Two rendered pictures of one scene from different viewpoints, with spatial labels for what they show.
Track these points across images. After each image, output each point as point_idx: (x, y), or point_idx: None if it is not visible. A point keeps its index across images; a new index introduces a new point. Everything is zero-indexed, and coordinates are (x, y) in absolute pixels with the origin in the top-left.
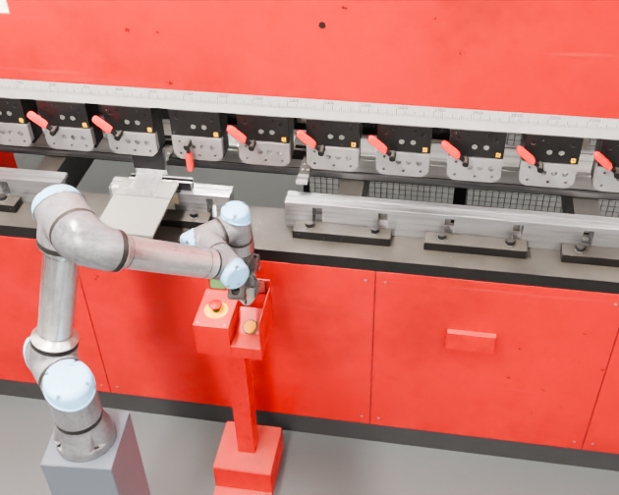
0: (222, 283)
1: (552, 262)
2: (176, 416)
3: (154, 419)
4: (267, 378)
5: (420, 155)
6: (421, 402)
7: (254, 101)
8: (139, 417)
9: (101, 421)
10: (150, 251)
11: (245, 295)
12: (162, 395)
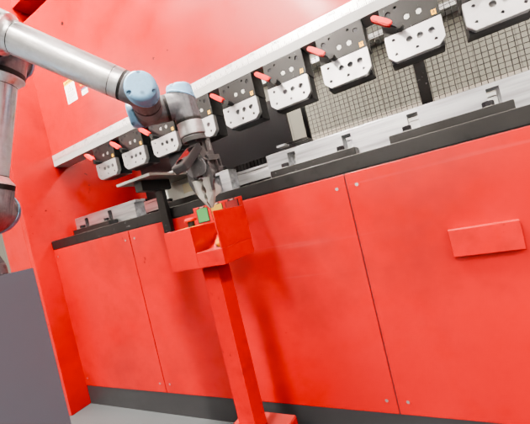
0: (125, 93)
1: None
2: (214, 420)
3: (196, 422)
4: (278, 353)
5: (357, 51)
6: (454, 366)
7: (227, 70)
8: (185, 421)
9: None
10: (34, 30)
11: (188, 165)
12: (201, 390)
